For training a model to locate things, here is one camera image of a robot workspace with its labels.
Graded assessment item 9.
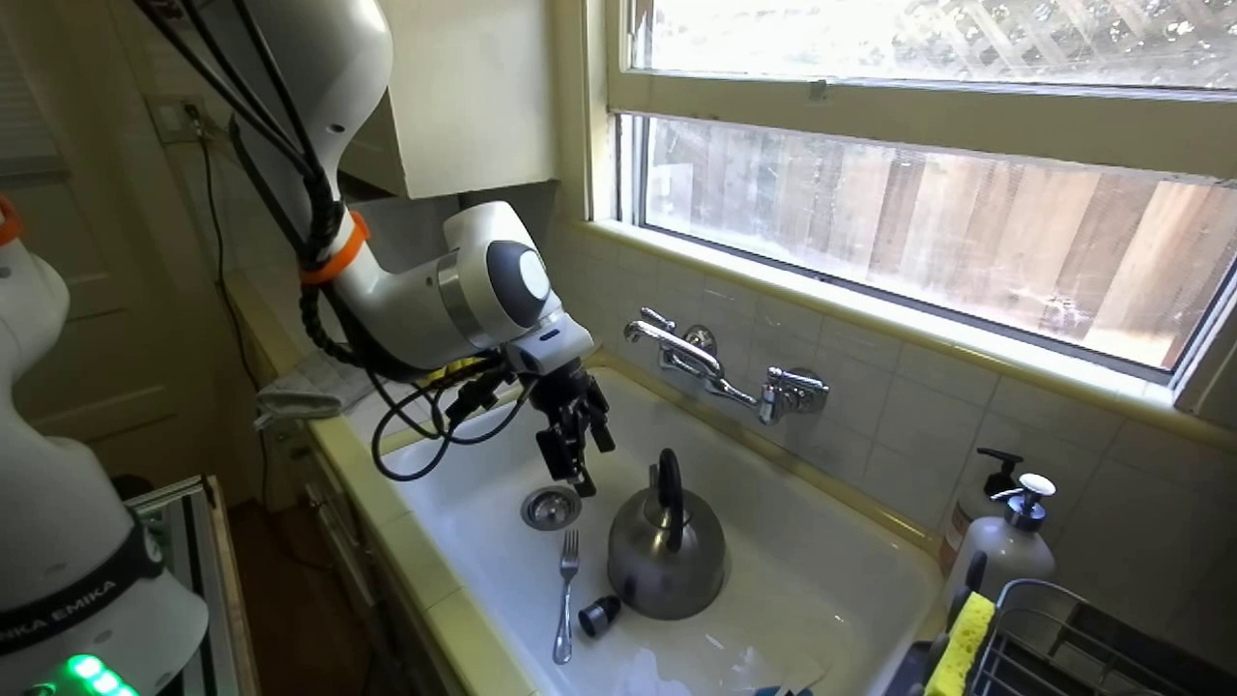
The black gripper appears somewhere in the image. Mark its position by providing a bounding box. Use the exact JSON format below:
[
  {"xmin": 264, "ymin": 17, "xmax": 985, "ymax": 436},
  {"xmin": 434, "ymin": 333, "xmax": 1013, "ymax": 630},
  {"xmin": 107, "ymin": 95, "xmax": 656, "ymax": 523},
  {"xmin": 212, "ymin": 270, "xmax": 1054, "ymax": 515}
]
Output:
[{"xmin": 523, "ymin": 359, "xmax": 619, "ymax": 503}]

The silver kettle with black handle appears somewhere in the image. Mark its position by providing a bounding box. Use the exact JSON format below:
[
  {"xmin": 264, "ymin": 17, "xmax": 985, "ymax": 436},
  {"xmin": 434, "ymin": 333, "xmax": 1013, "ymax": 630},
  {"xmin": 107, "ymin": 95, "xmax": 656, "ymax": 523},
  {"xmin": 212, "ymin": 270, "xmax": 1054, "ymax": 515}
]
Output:
[{"xmin": 603, "ymin": 444, "xmax": 735, "ymax": 627}]

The metal sink drain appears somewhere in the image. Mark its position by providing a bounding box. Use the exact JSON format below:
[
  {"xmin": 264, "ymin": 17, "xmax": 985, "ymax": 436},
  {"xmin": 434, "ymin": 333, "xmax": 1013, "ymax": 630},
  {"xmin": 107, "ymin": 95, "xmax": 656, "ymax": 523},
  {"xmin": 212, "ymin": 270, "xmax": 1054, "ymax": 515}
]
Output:
[{"xmin": 518, "ymin": 483, "xmax": 588, "ymax": 538}]

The silver fork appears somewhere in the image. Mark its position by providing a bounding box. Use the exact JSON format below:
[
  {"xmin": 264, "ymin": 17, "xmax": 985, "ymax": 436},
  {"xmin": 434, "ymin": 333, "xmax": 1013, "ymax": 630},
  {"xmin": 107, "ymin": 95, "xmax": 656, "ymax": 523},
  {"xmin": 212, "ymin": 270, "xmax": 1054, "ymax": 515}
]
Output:
[{"xmin": 548, "ymin": 528, "xmax": 588, "ymax": 668}]

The small black cap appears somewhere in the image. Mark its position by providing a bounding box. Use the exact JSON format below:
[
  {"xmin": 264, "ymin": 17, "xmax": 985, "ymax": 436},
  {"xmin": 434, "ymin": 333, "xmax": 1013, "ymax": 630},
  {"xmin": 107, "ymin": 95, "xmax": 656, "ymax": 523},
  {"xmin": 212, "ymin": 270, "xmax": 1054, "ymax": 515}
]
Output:
[{"xmin": 575, "ymin": 593, "xmax": 628, "ymax": 646}]

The white sink basin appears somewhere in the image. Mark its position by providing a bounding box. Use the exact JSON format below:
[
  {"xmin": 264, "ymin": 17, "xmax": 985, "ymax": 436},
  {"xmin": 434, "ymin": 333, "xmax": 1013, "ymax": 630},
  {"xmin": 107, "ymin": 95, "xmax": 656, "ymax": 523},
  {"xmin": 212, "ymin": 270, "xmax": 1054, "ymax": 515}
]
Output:
[{"xmin": 376, "ymin": 363, "xmax": 950, "ymax": 696}]

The grey dish towel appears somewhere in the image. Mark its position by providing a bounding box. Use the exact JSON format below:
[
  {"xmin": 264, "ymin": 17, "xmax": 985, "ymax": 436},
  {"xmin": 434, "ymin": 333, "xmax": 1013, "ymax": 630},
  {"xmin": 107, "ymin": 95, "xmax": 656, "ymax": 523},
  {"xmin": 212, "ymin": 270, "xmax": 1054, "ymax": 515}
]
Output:
[{"xmin": 248, "ymin": 354, "xmax": 379, "ymax": 434}]

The black sponge holder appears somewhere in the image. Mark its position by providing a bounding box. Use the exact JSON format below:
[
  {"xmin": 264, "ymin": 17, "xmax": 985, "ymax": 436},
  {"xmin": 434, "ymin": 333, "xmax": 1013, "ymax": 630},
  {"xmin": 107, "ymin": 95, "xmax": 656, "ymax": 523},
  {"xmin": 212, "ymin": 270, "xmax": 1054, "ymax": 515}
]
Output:
[{"xmin": 882, "ymin": 639, "xmax": 950, "ymax": 696}]

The dark pump dispenser bottle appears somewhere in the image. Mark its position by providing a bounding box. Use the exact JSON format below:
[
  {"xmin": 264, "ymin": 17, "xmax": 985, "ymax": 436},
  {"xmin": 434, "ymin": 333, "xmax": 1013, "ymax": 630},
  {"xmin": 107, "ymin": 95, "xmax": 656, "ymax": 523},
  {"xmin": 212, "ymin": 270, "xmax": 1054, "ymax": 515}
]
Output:
[{"xmin": 946, "ymin": 444, "xmax": 1028, "ymax": 546}]

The yellow sponge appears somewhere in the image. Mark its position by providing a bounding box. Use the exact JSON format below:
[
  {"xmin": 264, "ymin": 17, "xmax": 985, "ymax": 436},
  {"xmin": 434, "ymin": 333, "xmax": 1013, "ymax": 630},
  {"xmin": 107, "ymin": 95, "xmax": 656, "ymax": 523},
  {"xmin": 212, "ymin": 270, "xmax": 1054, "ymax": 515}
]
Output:
[{"xmin": 919, "ymin": 593, "xmax": 1003, "ymax": 696}]

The white soap pump bottle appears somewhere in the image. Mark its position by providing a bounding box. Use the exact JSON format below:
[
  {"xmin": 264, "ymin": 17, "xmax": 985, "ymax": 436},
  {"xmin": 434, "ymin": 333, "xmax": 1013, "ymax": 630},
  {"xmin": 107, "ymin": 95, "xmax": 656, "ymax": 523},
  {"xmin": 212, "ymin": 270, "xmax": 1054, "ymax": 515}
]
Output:
[{"xmin": 943, "ymin": 471, "xmax": 1065, "ymax": 622}]

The chrome wall faucet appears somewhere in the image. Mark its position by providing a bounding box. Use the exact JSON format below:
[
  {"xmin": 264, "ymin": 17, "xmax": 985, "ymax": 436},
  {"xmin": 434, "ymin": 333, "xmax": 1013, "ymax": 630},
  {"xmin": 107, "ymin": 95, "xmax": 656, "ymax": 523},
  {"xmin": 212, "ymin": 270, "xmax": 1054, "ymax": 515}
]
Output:
[{"xmin": 621, "ymin": 307, "xmax": 834, "ymax": 428}]

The thin black power cord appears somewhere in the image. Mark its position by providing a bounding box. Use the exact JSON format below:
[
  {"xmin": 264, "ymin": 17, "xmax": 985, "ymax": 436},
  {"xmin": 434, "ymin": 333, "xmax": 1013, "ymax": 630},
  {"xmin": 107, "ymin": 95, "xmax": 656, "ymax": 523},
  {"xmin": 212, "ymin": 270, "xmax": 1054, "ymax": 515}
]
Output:
[{"xmin": 188, "ymin": 119, "xmax": 267, "ymax": 392}]

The wall power outlet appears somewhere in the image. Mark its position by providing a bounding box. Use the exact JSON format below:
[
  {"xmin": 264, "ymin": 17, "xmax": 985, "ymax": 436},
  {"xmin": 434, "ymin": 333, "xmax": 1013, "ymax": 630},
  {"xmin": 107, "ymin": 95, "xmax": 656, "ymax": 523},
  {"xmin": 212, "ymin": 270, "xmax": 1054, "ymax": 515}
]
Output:
[{"xmin": 143, "ymin": 90, "xmax": 208, "ymax": 148}]

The metal wire dishrack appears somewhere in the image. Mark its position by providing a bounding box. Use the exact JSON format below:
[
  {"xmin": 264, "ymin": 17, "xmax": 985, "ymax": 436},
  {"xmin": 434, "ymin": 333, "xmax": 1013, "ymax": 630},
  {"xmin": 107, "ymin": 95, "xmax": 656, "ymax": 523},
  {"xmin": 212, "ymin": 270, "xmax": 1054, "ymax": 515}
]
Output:
[{"xmin": 963, "ymin": 578, "xmax": 1237, "ymax": 696}]

